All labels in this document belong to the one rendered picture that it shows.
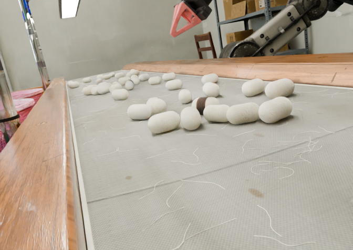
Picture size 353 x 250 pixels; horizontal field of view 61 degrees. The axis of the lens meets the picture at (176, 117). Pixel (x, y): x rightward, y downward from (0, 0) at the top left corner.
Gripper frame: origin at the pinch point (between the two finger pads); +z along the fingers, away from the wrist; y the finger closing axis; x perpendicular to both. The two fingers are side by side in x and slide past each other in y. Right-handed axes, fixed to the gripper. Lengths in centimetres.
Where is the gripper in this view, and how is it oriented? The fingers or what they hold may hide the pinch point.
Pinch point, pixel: (174, 33)
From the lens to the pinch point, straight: 77.8
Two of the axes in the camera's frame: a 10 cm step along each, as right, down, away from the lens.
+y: 3.5, 1.6, -9.2
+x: 7.3, 5.7, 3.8
